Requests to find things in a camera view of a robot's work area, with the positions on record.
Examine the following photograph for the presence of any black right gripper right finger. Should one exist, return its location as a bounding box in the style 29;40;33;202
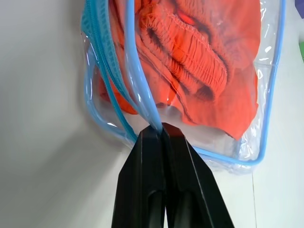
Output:
160;122;235;228

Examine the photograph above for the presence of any orange cloth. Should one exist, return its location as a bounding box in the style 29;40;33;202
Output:
98;0;265;141

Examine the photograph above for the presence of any clear blue-trimmed plastic pouch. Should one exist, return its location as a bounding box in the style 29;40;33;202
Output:
80;0;304;172

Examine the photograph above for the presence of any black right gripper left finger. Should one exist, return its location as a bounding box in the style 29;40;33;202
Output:
113;126;166;228

